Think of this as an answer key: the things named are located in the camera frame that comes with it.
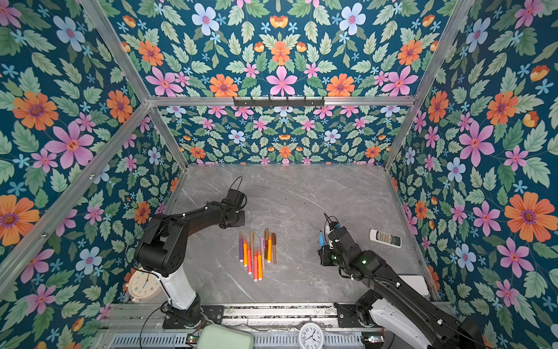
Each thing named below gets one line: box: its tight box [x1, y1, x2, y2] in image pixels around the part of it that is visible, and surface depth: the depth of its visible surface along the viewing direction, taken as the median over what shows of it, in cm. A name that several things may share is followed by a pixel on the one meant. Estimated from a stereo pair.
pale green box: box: [196, 323, 254, 349], surface depth 69 cm
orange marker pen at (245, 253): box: [243, 239, 248, 267], surface depth 90 cm
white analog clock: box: [297, 321, 325, 349], surface depth 68 cm
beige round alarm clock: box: [127, 267, 164, 303], surface depth 80 cm
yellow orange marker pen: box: [257, 250, 263, 281], surface depth 86 cm
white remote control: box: [369, 228, 402, 248], surface depth 92 cm
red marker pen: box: [247, 244, 253, 275], surface depth 88 cm
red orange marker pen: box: [253, 253, 259, 282], surface depth 86 cm
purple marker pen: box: [239, 232, 244, 263], surface depth 90 cm
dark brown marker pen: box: [271, 232, 277, 265], surface depth 92 cm
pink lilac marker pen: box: [260, 237, 266, 270], surface depth 90 cm
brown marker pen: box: [264, 228, 270, 260], surface depth 92 cm
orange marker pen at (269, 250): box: [267, 236, 273, 264], surface depth 90 cm
